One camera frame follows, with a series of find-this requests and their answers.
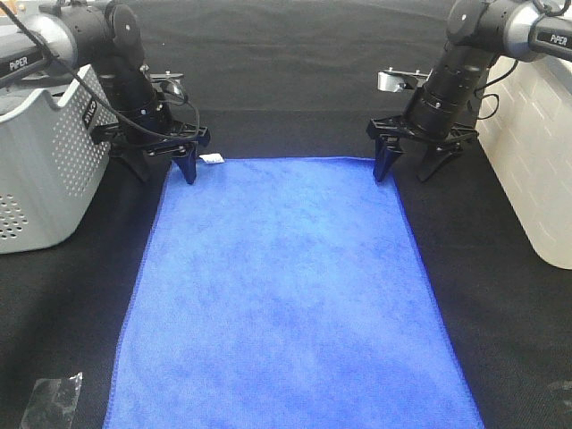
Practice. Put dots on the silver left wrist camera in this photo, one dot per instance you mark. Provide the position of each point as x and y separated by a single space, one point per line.
169 82

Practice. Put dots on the clear tape piece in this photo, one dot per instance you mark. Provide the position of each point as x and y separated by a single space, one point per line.
561 394
52 403

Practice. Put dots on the clear tape piece right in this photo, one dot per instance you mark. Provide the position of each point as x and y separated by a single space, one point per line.
561 394

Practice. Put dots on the white plastic storage box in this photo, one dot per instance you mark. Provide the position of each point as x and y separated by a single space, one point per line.
526 136

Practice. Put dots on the blue microfibre towel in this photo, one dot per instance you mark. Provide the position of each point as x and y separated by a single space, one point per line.
285 293

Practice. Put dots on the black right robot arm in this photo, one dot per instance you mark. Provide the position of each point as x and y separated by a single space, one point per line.
478 33

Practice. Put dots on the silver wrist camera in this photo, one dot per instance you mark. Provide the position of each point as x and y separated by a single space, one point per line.
394 81
169 82

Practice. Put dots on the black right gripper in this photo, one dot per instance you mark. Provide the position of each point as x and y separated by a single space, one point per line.
388 131

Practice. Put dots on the grey perforated laundry basket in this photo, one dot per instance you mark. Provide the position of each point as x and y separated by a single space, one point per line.
50 166

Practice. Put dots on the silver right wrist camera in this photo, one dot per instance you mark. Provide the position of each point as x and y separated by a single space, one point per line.
394 81

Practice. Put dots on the black fabric table mat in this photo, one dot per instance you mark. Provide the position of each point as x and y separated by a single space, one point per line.
297 78

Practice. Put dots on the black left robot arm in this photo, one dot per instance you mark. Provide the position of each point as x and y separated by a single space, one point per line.
99 45

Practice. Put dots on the clear tape piece left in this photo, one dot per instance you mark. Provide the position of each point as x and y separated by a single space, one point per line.
52 403

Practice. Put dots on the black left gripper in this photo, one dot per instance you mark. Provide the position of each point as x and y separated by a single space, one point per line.
128 144

